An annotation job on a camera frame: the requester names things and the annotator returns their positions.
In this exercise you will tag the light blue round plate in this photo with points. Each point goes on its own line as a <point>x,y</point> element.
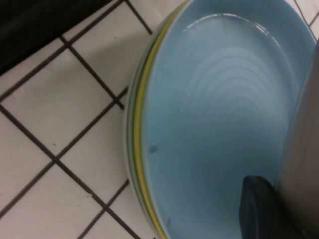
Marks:
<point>211,124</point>

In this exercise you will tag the grey round plate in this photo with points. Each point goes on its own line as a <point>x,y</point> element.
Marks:
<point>304,154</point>

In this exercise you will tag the black dish drying rack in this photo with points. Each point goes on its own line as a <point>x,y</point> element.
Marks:
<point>27,27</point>

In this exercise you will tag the white black-grid tablecloth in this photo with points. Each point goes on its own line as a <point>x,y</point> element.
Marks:
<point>62,124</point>

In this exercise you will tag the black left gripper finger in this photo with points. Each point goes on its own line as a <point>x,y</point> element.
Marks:
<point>259,214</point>

